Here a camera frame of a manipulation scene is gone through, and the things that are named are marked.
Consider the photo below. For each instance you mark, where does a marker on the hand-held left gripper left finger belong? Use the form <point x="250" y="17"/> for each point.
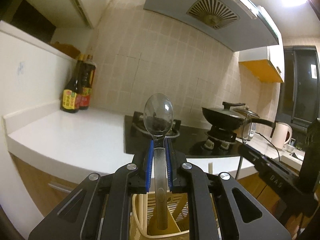
<point x="149" y="167"/>

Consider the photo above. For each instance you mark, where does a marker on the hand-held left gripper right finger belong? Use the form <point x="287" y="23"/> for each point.
<point x="170" y="167"/>

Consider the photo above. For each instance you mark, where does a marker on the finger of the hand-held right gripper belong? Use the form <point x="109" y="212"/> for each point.
<point x="247" y="151"/>

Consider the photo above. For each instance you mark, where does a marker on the clear plastic spoon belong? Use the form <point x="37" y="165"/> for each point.
<point x="158" y="115"/>
<point x="247" y="130"/>

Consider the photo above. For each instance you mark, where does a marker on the cream plastic utensil holder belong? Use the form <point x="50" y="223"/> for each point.
<point x="172" y="220"/>

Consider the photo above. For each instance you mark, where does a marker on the clear drinking glass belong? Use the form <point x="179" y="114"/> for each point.
<point x="290" y="148"/>

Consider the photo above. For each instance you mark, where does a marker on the black glass gas stove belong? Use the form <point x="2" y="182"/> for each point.
<point x="195" y="142"/>

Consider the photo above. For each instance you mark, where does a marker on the white electric kettle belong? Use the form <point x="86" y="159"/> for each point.
<point x="281" y="135"/>

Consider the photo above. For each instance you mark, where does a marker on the glass pot lid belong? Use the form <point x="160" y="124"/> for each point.
<point x="246" y="112"/>

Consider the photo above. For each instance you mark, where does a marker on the cream chopstick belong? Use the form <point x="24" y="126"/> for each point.
<point x="210" y="168"/>
<point x="142" y="210"/>

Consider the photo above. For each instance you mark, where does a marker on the black wok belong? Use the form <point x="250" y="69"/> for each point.
<point x="222" y="116"/>

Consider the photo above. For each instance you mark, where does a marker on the dark window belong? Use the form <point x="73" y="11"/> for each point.
<point x="300" y="85"/>

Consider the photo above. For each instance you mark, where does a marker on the red label sauce bottle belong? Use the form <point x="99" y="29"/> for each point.
<point x="86" y="85"/>

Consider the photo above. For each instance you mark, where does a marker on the yellow label soy sauce bottle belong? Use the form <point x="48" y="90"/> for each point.
<point x="70" y="92"/>

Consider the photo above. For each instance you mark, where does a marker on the wooden base cabinet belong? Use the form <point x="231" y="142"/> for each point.
<point x="37" y="177"/>

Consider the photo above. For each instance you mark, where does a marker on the grey range hood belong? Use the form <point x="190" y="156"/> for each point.
<point x="215" y="15"/>

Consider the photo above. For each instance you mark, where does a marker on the brown wooden board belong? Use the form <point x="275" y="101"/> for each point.
<point x="66" y="48"/>

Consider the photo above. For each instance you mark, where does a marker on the orange bottom wall cabinet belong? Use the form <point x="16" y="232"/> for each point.
<point x="265" y="65"/>

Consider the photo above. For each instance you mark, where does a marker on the white wall cabinet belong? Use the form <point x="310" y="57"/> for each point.
<point x="55" y="2"/>

